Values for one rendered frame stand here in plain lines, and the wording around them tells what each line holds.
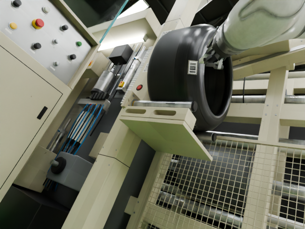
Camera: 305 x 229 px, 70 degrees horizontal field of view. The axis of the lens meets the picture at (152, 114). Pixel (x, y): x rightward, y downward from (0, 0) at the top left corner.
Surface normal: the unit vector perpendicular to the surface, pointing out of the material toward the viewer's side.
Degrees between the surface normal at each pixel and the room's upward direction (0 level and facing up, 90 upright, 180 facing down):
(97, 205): 90
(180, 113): 90
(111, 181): 90
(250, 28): 156
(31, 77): 90
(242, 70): 162
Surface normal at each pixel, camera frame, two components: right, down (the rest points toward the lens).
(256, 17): -0.78, 0.56
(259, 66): -0.10, 0.82
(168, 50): -0.55, -0.36
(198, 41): 0.17, -0.37
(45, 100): 0.79, 0.05
